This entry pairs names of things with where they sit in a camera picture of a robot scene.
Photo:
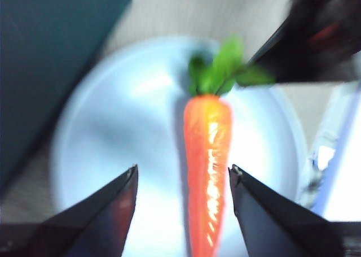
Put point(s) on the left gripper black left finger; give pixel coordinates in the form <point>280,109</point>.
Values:
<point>93,228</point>

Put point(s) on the black cutting board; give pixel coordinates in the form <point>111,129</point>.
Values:
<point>42,56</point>

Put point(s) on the orange carrot with green leaves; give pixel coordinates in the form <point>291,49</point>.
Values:
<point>207,155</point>

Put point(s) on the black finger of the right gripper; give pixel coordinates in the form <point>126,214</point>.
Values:
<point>310,42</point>

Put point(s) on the blue round plate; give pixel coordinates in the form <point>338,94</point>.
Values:
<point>112,141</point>

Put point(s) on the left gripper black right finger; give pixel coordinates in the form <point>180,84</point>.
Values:
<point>276,228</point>

